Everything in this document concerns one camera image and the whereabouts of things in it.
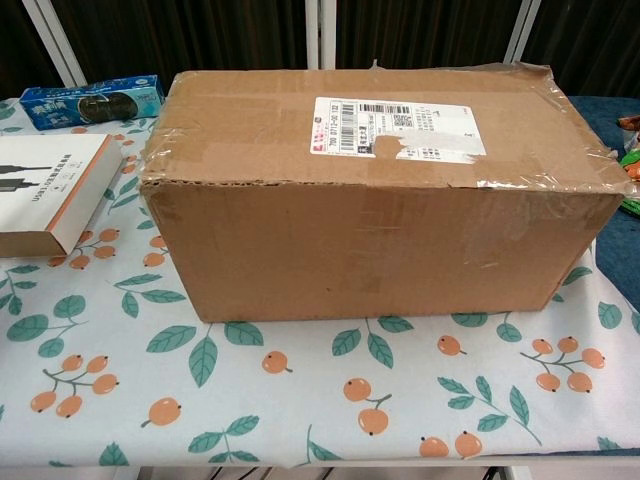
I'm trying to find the large brown cardboard box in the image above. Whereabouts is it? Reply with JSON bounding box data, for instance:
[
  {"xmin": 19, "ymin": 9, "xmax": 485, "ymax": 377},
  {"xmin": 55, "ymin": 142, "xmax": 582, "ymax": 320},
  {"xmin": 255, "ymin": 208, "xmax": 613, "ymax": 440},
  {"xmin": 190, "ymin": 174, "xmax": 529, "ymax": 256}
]
[{"xmin": 138, "ymin": 59, "xmax": 639, "ymax": 325}]

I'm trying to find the leaf and fruit print tablecloth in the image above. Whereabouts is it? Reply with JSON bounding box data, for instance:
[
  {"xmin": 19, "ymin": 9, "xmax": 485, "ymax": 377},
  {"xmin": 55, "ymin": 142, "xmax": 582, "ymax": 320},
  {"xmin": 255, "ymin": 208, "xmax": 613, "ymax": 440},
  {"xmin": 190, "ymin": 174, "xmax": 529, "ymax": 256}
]
[{"xmin": 0, "ymin": 94, "xmax": 640, "ymax": 469}]

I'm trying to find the black pleated curtain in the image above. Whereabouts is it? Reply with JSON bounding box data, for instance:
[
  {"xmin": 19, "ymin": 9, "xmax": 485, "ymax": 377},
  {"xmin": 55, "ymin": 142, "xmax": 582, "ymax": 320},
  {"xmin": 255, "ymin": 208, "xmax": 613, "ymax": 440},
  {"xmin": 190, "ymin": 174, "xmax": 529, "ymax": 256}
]
[{"xmin": 0, "ymin": 0, "xmax": 640, "ymax": 101}]

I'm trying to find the blue cookie box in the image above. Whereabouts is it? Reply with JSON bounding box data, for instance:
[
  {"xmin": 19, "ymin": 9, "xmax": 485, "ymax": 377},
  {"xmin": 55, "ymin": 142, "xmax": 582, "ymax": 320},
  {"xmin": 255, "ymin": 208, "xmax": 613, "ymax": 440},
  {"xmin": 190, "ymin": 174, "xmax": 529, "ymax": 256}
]
[{"xmin": 19, "ymin": 74, "xmax": 165, "ymax": 132}]

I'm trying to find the green orange snack packet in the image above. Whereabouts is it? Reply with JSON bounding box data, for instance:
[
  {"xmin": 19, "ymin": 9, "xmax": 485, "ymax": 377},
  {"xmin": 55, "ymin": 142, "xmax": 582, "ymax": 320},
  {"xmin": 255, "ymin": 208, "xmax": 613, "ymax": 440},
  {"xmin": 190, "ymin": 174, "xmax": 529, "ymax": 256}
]
[{"xmin": 617, "ymin": 114, "xmax": 640, "ymax": 217}]

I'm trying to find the white upright frame post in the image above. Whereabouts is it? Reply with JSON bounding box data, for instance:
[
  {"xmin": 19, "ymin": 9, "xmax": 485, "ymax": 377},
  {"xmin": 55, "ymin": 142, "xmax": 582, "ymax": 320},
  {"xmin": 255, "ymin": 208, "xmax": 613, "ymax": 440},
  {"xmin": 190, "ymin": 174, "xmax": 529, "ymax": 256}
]
[{"xmin": 304, "ymin": 0, "xmax": 337, "ymax": 71}]

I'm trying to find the white cable product box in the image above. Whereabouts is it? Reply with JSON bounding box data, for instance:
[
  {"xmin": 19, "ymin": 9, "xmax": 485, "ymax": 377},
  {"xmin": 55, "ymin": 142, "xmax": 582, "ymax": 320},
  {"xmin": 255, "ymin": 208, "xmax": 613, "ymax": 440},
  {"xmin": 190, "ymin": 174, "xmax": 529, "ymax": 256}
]
[{"xmin": 0, "ymin": 133, "xmax": 124, "ymax": 259}]

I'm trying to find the white slanted frame post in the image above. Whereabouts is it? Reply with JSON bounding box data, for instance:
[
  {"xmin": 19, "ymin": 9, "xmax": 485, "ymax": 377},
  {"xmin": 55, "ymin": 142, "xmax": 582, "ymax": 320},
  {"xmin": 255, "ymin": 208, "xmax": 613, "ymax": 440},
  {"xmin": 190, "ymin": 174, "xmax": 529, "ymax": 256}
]
[
  {"xmin": 499, "ymin": 0, "xmax": 549, "ymax": 66},
  {"xmin": 22, "ymin": 0, "xmax": 87, "ymax": 87}
]

